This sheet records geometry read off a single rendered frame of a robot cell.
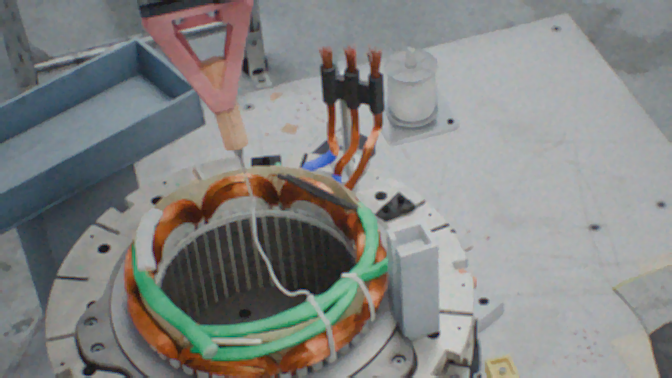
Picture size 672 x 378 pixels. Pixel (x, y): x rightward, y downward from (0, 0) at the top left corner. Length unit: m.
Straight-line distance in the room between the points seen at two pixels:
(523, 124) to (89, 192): 0.59
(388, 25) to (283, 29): 0.24
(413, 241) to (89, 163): 0.38
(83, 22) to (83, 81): 1.91
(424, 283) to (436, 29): 2.16
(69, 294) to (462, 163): 0.66
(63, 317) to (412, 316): 0.26
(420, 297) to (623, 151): 0.69
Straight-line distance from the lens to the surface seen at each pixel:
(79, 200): 1.27
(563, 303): 1.43
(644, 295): 1.44
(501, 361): 1.36
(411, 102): 1.60
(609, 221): 1.52
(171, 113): 1.25
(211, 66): 0.86
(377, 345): 0.97
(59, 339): 1.03
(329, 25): 3.11
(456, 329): 0.99
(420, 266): 0.93
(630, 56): 3.02
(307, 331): 0.93
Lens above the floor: 1.85
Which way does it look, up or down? 43 degrees down
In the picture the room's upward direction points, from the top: 5 degrees counter-clockwise
